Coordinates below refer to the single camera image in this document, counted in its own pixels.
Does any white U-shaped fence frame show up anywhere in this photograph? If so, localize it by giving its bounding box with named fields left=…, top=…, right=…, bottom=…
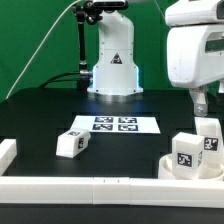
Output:
left=0, top=139, right=224, bottom=208

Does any black camera on pole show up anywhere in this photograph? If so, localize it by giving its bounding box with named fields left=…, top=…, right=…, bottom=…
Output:
left=84, top=0, right=128, bottom=10

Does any white round stool seat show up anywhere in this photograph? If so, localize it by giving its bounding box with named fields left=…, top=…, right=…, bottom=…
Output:
left=158, top=154, right=224, bottom=181

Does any white paper with tags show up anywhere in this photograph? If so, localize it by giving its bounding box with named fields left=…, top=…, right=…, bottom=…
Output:
left=71, top=115, right=160, bottom=134

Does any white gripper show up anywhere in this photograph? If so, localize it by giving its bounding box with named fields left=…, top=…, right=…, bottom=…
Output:
left=165, top=0, right=224, bottom=117

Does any black cable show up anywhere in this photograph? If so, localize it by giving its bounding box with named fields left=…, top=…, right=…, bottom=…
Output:
left=38, top=72, right=84, bottom=90

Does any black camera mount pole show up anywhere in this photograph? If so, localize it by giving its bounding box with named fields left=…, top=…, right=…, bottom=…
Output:
left=73, top=6, right=92, bottom=91

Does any white cable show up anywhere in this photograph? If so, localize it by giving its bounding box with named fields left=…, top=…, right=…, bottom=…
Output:
left=5, top=0, right=84, bottom=101

